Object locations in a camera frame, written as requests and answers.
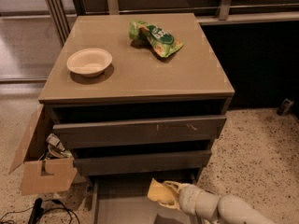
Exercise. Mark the grey drawer cabinet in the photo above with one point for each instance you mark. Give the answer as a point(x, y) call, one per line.
point(138, 84)

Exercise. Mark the brown cardboard box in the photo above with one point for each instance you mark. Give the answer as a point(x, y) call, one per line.
point(40, 176)

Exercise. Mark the yellow sponge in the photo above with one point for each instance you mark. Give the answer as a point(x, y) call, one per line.
point(160, 193)

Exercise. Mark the dark floor bracket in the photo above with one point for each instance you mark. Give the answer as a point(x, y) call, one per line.
point(285, 107)

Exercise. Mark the grey bottom drawer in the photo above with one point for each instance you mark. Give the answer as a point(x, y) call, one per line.
point(122, 199)

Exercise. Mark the crumpled items in box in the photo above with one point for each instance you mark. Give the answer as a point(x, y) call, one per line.
point(56, 148)

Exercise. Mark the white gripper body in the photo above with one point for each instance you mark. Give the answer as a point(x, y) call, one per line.
point(189, 197)

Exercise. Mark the black power strip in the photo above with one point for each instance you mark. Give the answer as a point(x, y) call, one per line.
point(36, 211)

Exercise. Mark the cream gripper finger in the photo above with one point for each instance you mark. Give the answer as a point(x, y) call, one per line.
point(172, 188)
point(170, 205)

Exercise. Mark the green chip bag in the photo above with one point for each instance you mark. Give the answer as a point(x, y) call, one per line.
point(163, 43)

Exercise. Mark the white paper bowl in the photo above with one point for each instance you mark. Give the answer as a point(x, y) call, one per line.
point(89, 62)

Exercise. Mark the grey drawer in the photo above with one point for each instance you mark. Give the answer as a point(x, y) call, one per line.
point(143, 163)
point(122, 199)
point(139, 131)

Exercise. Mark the grey middle drawer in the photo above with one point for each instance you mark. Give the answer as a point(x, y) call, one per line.
point(143, 163)

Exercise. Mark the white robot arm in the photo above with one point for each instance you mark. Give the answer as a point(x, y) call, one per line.
point(215, 209)

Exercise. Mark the grey top drawer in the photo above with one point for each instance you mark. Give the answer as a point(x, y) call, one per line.
point(139, 131)

